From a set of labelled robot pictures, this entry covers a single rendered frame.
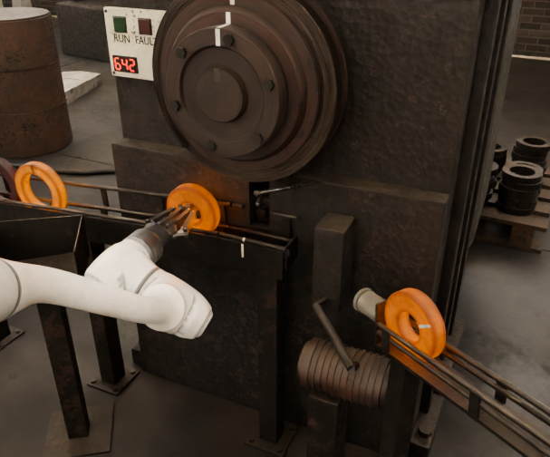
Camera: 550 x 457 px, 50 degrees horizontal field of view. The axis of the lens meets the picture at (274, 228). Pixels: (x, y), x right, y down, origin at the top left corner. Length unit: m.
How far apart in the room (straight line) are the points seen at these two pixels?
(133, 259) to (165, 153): 0.44
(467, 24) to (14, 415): 1.79
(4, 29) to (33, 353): 2.26
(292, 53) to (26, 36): 2.99
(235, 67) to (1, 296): 0.67
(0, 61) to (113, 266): 2.92
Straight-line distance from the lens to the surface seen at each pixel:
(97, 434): 2.04
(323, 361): 1.44
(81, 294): 1.09
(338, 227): 1.41
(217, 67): 1.28
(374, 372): 1.42
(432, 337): 1.22
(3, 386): 2.33
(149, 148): 1.71
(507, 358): 2.39
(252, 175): 1.43
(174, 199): 1.60
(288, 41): 1.27
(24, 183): 1.99
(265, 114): 1.26
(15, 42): 4.09
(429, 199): 1.42
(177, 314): 1.26
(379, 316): 1.31
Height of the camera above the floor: 1.47
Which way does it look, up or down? 29 degrees down
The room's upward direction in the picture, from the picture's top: straight up
